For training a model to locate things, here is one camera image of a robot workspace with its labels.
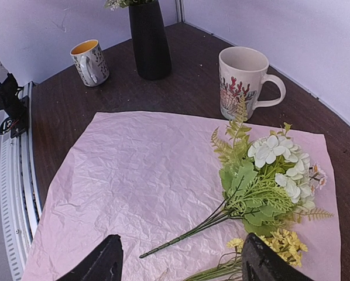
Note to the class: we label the floral mug yellow inside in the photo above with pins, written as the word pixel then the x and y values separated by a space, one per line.
pixel 90 63

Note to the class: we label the pink tissue wrapping sheet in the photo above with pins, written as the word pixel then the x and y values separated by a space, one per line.
pixel 145 176

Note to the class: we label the black tall vase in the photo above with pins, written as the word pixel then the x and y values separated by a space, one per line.
pixel 150 46

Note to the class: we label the left aluminium frame post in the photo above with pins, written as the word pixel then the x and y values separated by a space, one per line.
pixel 180 10

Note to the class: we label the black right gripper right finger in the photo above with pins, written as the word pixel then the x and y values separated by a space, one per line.
pixel 259 262

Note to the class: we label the white vented front rail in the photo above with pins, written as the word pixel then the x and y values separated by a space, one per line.
pixel 20 202

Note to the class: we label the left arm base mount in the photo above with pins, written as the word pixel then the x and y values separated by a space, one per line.
pixel 17 109

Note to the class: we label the yellow small flower bunch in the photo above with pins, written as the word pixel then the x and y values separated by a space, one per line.
pixel 283 242

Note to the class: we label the blue white hydrangea bunch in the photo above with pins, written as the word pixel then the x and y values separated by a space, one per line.
pixel 115 4

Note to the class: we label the white green hydrangea bunch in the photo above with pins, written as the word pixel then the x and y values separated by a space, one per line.
pixel 267 183

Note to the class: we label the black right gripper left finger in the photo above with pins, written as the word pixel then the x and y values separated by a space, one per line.
pixel 105 262

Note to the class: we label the cream printed mug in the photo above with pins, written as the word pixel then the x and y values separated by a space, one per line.
pixel 242 74

